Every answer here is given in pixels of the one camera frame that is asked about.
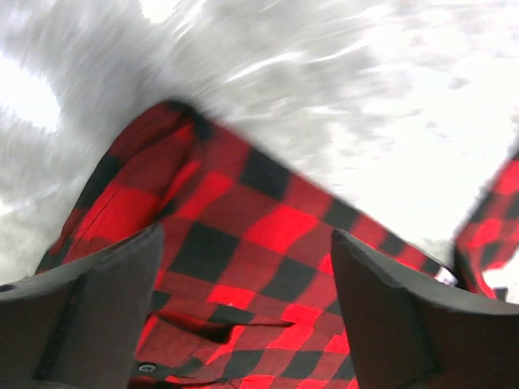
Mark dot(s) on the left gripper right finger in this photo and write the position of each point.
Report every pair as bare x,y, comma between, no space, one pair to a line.
408,330

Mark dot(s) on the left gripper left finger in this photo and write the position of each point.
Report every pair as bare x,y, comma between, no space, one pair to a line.
78,325

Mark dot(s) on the red black plaid shirt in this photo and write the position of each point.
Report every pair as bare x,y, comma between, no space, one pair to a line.
245,296

